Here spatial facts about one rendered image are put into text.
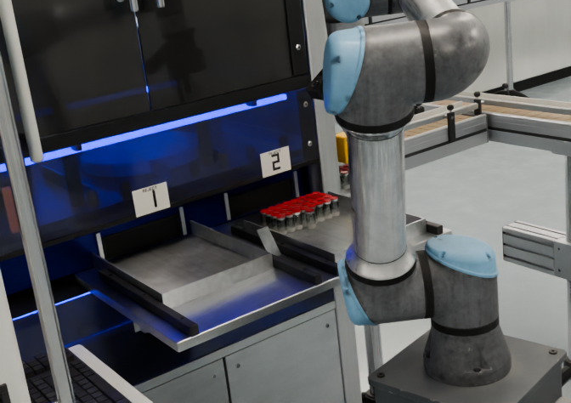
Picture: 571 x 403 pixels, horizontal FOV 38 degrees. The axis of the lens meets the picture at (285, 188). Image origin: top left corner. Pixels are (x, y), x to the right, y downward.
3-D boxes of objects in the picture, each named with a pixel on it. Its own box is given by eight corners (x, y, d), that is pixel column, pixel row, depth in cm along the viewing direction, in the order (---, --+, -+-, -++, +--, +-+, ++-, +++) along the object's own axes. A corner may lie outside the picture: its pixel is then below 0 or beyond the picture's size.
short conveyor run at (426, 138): (321, 202, 227) (315, 145, 222) (288, 192, 239) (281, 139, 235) (492, 143, 264) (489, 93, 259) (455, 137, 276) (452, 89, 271)
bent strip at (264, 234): (259, 254, 185) (256, 229, 183) (270, 251, 187) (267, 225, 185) (297, 270, 174) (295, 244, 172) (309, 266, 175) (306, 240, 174)
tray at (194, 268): (93, 267, 190) (91, 252, 188) (193, 233, 203) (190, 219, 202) (164, 310, 163) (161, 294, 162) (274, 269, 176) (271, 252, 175)
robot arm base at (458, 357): (526, 355, 148) (524, 304, 145) (484, 395, 138) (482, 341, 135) (451, 336, 158) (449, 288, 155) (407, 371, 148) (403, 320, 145)
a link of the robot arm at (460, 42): (517, 22, 111) (439, -50, 154) (434, 32, 111) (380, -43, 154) (516, 105, 116) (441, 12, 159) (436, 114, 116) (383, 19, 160)
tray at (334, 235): (245, 234, 199) (243, 219, 198) (330, 203, 213) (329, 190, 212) (336, 269, 172) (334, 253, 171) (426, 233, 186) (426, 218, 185)
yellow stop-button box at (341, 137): (329, 160, 223) (326, 133, 221) (350, 154, 227) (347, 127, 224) (347, 164, 217) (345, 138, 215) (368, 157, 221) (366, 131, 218)
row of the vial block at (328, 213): (276, 234, 195) (274, 216, 194) (336, 212, 205) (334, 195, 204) (281, 236, 194) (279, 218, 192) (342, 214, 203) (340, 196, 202)
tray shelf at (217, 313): (75, 281, 187) (73, 274, 187) (319, 197, 225) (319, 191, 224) (178, 352, 149) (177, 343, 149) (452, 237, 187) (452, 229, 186)
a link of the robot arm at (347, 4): (388, -25, 147) (379, -32, 157) (325, -17, 147) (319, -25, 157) (391, 20, 150) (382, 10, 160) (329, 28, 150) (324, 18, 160)
